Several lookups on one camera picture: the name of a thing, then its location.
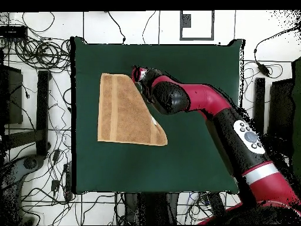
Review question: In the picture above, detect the dark green table cloth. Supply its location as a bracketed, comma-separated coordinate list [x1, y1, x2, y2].
[70, 36, 245, 195]

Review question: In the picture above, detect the grey square floor frame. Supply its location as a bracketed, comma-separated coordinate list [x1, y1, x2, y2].
[179, 10, 215, 41]

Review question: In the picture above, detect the dark grey square plate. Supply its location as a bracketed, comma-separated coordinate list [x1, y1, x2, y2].
[181, 13, 192, 28]

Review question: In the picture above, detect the tan terry towel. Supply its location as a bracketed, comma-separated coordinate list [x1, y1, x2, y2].
[97, 72, 169, 147]

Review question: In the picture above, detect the black stand foot bar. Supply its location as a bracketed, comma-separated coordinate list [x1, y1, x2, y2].
[3, 69, 51, 157]
[253, 77, 266, 137]

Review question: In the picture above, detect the grey stand base with caster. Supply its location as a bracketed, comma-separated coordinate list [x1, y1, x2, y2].
[0, 154, 45, 225]

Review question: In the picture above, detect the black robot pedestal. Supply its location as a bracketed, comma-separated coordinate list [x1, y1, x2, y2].
[116, 192, 183, 225]

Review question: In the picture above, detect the black power adapter brick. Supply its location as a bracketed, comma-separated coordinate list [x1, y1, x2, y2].
[256, 61, 270, 77]

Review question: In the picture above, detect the coiled black cable bundle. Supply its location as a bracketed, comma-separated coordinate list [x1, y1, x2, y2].
[14, 37, 71, 71]

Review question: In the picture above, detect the long black power strip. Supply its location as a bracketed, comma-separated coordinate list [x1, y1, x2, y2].
[62, 162, 73, 202]

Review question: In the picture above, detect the black rectangular floor box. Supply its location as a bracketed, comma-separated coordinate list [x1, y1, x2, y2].
[206, 192, 227, 218]

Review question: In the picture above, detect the black adapter cable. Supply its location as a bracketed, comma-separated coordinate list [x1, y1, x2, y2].
[253, 21, 301, 64]

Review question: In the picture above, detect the black equipment box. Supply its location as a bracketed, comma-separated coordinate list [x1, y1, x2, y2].
[267, 78, 295, 142]
[0, 65, 24, 125]

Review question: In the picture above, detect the black cable with plug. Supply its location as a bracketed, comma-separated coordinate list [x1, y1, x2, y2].
[107, 11, 127, 45]

